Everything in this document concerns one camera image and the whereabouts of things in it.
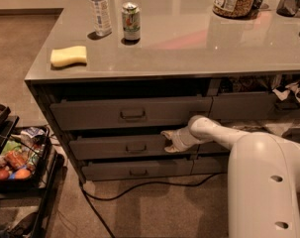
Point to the red apple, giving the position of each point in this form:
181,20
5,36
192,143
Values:
4,174

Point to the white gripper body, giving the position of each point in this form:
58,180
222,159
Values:
179,140

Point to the crumpled chip bag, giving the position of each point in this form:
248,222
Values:
283,93

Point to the yellow sponge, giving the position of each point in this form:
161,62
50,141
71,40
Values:
68,56

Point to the grey drawer cabinet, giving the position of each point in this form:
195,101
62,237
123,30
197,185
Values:
184,50

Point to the orange fruit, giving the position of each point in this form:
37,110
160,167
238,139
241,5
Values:
22,174

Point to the clear plastic water bottle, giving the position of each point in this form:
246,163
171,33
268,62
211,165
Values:
101,17

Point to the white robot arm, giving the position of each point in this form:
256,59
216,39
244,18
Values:
263,177

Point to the green white soda can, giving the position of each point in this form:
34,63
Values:
131,21

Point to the black cart with bins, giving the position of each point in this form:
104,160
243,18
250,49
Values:
28,168

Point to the snack bag in bin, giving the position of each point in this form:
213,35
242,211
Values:
33,136

